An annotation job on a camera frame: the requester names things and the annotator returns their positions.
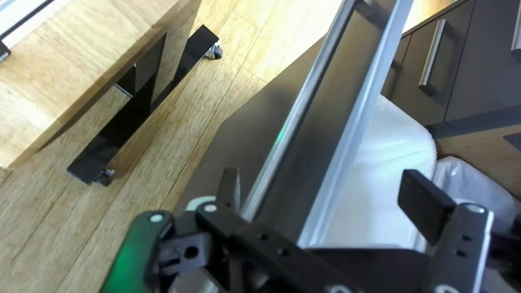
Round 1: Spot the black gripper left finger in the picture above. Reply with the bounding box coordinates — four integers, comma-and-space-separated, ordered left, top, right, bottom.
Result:
99, 166, 348, 293

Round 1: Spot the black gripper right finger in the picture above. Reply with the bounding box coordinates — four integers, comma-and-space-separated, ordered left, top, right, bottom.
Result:
397, 168, 496, 293

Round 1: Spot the silver bar cabinet handle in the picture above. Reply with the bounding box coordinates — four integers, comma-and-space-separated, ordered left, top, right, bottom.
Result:
415, 18, 449, 96
507, 0, 521, 54

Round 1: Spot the waste bin with plastic liner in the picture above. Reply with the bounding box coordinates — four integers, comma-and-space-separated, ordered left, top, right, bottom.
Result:
428, 155, 521, 293

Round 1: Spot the dark waste bin drawer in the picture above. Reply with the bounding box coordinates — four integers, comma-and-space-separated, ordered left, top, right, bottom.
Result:
172, 0, 416, 250

